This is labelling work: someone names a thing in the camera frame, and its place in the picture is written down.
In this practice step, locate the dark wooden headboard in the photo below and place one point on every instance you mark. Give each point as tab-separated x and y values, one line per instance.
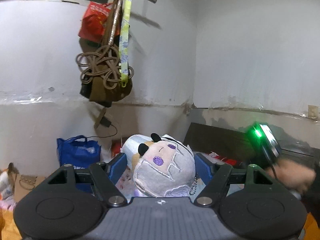
225	142

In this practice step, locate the orange patterned blanket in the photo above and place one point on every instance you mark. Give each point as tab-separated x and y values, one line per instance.
6	220

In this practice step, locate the brown hanging bag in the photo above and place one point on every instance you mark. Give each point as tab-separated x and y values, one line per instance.
107	90

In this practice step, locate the red plastic bag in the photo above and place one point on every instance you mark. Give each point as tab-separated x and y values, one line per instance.
93	21

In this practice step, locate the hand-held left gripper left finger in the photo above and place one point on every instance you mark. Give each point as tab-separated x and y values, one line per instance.
117	167

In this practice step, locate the person's right hand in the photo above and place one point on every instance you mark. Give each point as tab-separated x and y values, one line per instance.
292	175

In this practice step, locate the brown cardboard box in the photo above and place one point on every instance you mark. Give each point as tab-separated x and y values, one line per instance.
27	187

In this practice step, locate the black red floral cloth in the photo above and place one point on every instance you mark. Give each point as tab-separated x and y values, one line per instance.
222	159

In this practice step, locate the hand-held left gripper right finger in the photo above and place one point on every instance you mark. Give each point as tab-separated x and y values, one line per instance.
203	167

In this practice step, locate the blue shopping bag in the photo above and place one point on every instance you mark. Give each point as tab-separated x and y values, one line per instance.
78	152

